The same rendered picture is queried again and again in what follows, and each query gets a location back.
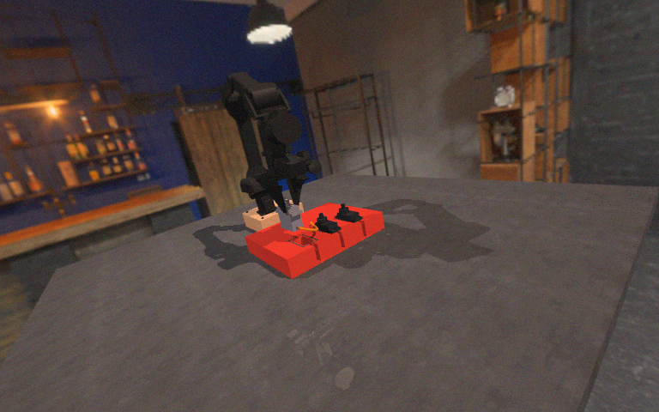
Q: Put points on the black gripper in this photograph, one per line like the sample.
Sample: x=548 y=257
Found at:
x=256 y=183

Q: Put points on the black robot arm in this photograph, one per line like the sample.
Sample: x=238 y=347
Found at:
x=245 y=98

